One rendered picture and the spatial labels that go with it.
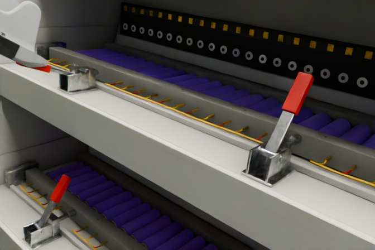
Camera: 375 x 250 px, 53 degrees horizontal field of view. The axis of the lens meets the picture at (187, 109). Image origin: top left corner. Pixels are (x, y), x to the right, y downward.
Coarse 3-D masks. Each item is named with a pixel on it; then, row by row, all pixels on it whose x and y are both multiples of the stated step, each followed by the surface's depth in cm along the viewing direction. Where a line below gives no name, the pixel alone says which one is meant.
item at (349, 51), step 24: (144, 24) 61; (168, 24) 57; (192, 24) 54; (216, 24) 51; (240, 24) 49; (192, 48) 55; (216, 48) 52; (240, 48) 50; (264, 48) 48; (288, 48) 45; (312, 48) 43; (336, 48) 42; (360, 48) 40; (288, 72) 46; (312, 72) 44; (336, 72) 42; (360, 72) 41
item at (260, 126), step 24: (120, 72) 47; (144, 96) 45; (168, 96) 43; (192, 96) 40; (216, 120) 39; (240, 120) 37; (264, 120) 35; (312, 144) 33; (336, 144) 31; (336, 168) 32; (360, 168) 31
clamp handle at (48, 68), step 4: (20, 64) 39; (72, 64) 45; (32, 68) 40; (36, 68) 41; (40, 68) 41; (44, 68) 42; (48, 68) 42; (52, 68) 42; (72, 68) 45; (76, 68) 45; (48, 72) 42; (56, 72) 43; (60, 72) 43; (64, 72) 44; (68, 72) 45; (72, 72) 45; (76, 72) 45
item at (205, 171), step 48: (48, 48) 57; (96, 48) 66; (144, 48) 61; (48, 96) 46; (96, 96) 45; (336, 96) 42; (96, 144) 41; (144, 144) 36; (192, 144) 34; (192, 192) 33; (240, 192) 29; (288, 192) 28; (336, 192) 29; (288, 240) 27; (336, 240) 25
